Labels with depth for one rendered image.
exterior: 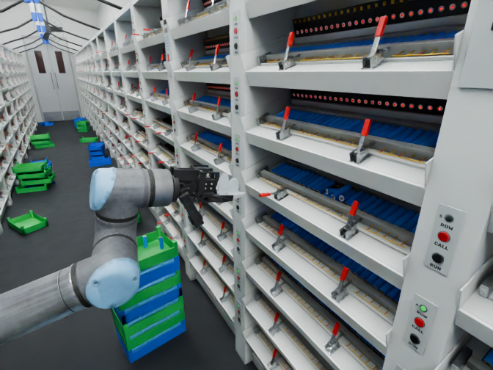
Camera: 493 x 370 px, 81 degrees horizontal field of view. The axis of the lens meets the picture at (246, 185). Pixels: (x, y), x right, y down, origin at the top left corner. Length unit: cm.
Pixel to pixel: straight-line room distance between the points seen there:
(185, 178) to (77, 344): 135
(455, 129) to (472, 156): 5
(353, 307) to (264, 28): 84
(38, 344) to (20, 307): 134
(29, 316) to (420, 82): 78
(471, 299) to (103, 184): 71
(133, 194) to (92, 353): 127
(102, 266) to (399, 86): 62
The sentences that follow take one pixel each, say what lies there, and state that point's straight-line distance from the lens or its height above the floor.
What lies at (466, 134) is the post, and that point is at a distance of 55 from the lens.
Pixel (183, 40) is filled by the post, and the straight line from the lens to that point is 165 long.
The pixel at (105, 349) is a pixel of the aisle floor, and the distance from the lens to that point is 182.
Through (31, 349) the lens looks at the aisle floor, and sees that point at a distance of 200.
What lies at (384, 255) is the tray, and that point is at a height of 93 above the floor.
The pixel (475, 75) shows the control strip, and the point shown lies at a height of 130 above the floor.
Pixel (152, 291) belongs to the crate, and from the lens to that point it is 151.
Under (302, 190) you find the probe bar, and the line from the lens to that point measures 89.
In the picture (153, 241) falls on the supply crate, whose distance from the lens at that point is 161.
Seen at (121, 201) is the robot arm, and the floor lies 105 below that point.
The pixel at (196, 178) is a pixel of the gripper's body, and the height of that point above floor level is 105.
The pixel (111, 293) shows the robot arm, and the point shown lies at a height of 92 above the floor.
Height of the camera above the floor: 130
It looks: 21 degrees down
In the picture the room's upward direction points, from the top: straight up
